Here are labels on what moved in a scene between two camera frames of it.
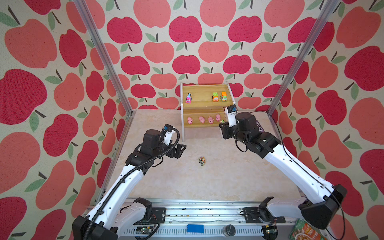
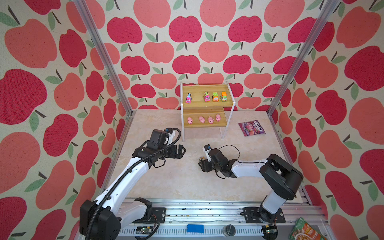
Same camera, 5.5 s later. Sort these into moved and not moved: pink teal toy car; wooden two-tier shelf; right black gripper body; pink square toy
Moved: right black gripper body
Not moved: wooden two-tier shelf; pink teal toy car; pink square toy
